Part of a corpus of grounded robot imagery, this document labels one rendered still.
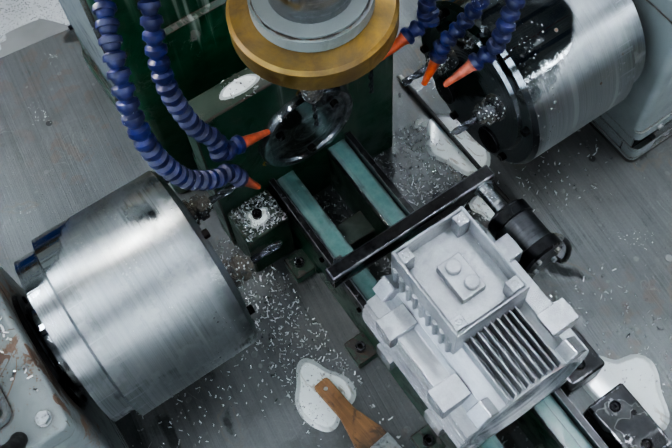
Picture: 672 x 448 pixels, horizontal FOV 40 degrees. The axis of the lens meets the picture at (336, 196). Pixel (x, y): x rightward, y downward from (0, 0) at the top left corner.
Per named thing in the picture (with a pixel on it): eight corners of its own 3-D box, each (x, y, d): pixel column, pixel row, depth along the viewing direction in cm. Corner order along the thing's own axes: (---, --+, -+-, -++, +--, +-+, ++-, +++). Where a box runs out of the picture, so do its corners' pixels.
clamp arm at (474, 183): (481, 170, 123) (322, 274, 117) (483, 159, 120) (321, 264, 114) (498, 189, 121) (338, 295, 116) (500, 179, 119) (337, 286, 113)
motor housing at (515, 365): (362, 338, 121) (358, 285, 104) (476, 261, 125) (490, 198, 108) (455, 466, 113) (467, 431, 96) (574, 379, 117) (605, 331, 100)
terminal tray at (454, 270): (388, 277, 109) (388, 253, 102) (460, 230, 111) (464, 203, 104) (450, 358, 104) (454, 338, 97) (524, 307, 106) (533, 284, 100)
